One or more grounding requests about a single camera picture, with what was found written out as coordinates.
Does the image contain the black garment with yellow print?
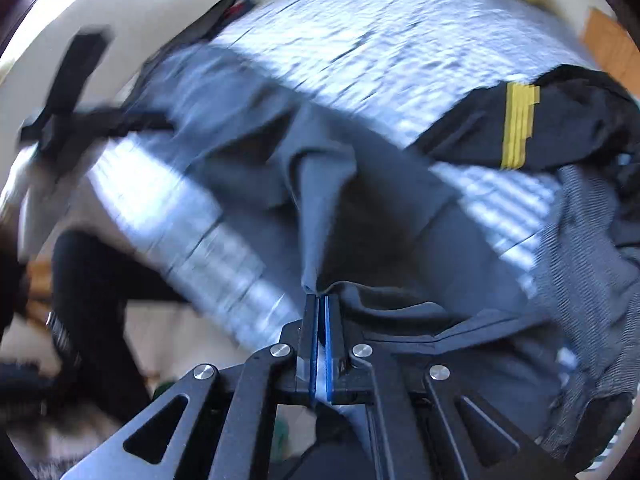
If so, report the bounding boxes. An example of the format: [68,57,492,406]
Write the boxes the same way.
[410,64,640,246]

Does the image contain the grey knit garment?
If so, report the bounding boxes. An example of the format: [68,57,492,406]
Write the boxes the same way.
[530,160,640,463]

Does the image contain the blue white striped blanket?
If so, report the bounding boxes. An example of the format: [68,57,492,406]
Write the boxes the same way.
[85,0,601,361]

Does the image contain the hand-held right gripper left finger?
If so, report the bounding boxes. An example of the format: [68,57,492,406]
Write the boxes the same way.
[60,295,320,480]

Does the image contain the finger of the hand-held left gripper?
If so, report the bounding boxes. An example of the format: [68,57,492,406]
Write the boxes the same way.
[75,107,173,137]

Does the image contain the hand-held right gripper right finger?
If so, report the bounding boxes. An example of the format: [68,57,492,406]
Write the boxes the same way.
[323,295,581,480]

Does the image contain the person's black-clad leg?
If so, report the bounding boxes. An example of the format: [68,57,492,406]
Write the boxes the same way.
[47,229,188,413]

